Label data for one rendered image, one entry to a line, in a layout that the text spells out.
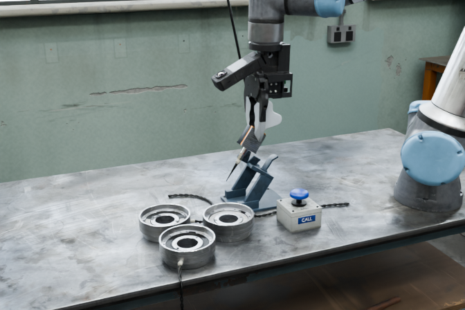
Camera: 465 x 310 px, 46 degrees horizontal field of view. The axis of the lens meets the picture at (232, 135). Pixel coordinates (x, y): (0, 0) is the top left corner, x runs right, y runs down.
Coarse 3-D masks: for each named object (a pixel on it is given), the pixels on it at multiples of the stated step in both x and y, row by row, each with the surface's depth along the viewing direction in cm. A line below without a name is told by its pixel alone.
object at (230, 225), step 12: (216, 204) 115; (228, 204) 116; (240, 204) 115; (204, 216) 110; (216, 216) 113; (228, 216) 114; (240, 216) 113; (252, 216) 110; (216, 228) 107; (228, 228) 107; (240, 228) 107; (252, 228) 110; (216, 240) 109; (228, 240) 108; (240, 240) 109
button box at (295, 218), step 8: (280, 200) 116; (288, 200) 116; (304, 200) 115; (312, 200) 116; (280, 208) 115; (288, 208) 112; (296, 208) 112; (304, 208) 112; (312, 208) 112; (320, 208) 112; (280, 216) 115; (288, 216) 112; (296, 216) 111; (304, 216) 112; (312, 216) 112; (320, 216) 113; (288, 224) 112; (296, 224) 111; (304, 224) 112; (312, 224) 113; (320, 224) 114
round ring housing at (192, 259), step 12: (180, 228) 107; (192, 228) 107; (204, 228) 106; (180, 240) 104; (192, 240) 104; (168, 252) 98; (180, 252) 97; (192, 252) 97; (204, 252) 99; (168, 264) 100; (192, 264) 99; (204, 264) 100
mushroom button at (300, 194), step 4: (296, 188) 115; (300, 188) 115; (292, 192) 113; (296, 192) 113; (300, 192) 113; (304, 192) 113; (308, 192) 113; (292, 196) 112; (296, 196) 112; (300, 196) 112; (304, 196) 112; (308, 196) 113; (296, 200) 114; (300, 200) 114
